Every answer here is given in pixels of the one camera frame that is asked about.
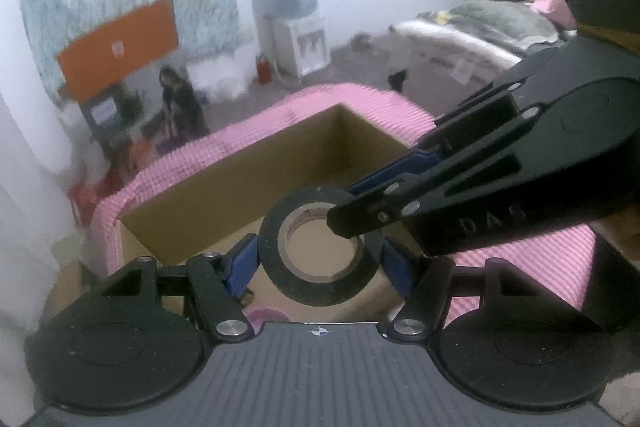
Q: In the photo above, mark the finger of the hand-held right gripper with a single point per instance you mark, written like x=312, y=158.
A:
x=395, y=169
x=365, y=217

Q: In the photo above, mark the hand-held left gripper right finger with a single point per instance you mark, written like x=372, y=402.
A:
x=397, y=267

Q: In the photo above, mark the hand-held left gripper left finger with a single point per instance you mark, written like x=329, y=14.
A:
x=242, y=267

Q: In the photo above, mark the purple plastic lid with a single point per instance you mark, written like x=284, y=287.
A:
x=265, y=314

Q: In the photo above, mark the brown cardboard box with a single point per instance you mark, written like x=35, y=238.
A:
x=200, y=202

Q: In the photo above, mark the black tape roll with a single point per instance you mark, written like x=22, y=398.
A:
x=320, y=294

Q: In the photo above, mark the black floor object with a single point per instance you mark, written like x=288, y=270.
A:
x=397, y=79

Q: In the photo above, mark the pink checkered bed sheet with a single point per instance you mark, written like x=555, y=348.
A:
x=550, y=257

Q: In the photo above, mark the pink cloth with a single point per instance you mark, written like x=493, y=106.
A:
x=550, y=7

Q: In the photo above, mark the white fleece blanket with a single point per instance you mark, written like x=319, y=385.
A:
x=450, y=39

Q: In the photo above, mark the grey blanket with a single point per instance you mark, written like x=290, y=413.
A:
x=500, y=19

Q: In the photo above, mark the white water dispenser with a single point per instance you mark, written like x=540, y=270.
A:
x=295, y=44

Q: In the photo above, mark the red thermos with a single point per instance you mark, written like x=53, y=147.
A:
x=264, y=69

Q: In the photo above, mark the red snack packet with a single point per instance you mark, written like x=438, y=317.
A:
x=90, y=197

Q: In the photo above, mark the printed appliance box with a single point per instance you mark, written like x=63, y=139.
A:
x=175, y=102

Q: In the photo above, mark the orange cardboard box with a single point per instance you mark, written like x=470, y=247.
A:
x=115, y=47

